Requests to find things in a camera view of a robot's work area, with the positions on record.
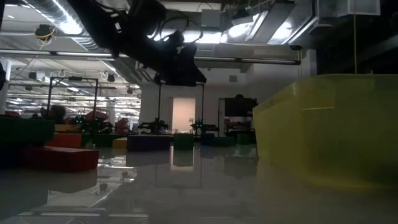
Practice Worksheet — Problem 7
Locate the purple block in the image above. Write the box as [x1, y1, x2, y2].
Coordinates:
[126, 134, 174, 152]

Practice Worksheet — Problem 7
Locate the small yellow block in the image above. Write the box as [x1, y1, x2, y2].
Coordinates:
[111, 138, 128, 149]

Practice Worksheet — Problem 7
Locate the red block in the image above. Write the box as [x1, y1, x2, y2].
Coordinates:
[18, 146, 100, 172]

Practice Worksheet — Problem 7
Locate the dark green block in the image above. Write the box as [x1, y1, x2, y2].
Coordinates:
[0, 116, 56, 144]

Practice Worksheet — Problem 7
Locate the bright ceiling light panel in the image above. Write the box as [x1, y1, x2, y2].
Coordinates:
[183, 30, 223, 44]

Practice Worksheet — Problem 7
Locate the grey ceiling box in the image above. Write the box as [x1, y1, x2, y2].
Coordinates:
[201, 9, 222, 29]

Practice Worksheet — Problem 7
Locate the long horizontal light bar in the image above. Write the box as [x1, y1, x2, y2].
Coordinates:
[0, 49, 302, 66]

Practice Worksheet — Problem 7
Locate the slanted ceiling light panel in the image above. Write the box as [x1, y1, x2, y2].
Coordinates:
[269, 14, 313, 44]
[226, 14, 261, 44]

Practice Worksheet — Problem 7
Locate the blue block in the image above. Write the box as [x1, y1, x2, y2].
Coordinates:
[200, 133, 216, 146]

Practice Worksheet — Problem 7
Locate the dark shelf unit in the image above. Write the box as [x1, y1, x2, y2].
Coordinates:
[223, 117, 257, 139]

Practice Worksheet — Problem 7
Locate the green studded brick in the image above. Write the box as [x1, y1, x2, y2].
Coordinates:
[214, 136, 234, 147]

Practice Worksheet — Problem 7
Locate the small red machine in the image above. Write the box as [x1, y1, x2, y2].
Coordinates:
[115, 118, 130, 135]

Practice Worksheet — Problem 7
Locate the dull yellow box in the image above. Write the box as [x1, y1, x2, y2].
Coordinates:
[55, 124, 77, 133]

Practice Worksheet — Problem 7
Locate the person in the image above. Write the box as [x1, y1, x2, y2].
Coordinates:
[40, 105, 67, 124]

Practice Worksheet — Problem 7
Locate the large red studded brick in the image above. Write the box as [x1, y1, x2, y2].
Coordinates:
[46, 133, 83, 149]

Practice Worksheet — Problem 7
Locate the yellow plastic bin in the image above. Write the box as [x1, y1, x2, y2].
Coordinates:
[252, 73, 398, 191]

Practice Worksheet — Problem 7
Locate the white ceiling box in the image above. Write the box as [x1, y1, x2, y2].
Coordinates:
[318, 0, 381, 18]

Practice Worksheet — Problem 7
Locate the black gantry frame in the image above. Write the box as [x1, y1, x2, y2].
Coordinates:
[46, 77, 99, 124]
[157, 84, 205, 135]

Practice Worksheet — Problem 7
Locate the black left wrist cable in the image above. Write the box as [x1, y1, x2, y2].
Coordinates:
[157, 14, 205, 43]

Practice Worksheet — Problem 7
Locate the black wall screen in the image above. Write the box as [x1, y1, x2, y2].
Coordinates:
[224, 97, 258, 118]

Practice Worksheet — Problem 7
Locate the large spiral air duct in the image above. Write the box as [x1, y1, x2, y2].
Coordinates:
[26, 0, 116, 54]

